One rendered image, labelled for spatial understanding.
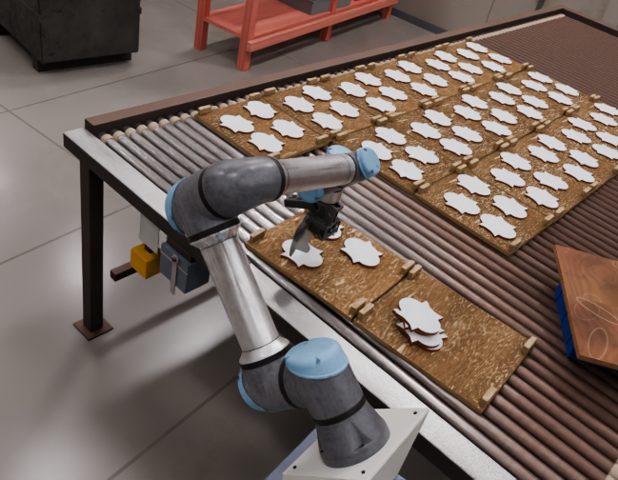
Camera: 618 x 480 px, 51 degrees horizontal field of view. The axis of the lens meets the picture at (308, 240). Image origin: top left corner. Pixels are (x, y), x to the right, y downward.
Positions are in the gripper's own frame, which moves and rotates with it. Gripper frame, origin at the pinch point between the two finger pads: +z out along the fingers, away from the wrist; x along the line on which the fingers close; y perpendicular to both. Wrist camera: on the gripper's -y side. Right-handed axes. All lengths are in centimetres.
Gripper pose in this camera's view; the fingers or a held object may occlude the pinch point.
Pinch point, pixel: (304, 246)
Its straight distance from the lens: 192.0
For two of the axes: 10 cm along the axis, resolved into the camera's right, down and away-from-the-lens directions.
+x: 6.3, -3.7, 6.8
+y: 7.4, 5.5, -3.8
